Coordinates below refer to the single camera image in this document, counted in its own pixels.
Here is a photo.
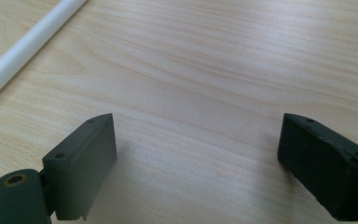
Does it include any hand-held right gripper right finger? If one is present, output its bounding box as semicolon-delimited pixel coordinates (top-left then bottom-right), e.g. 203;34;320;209
277;113;358;222

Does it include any white plastic tube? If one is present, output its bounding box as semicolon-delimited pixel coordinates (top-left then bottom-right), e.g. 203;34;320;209
0;0;88;110

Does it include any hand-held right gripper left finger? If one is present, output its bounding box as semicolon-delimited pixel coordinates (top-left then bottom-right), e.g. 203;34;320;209
42;113;117;221

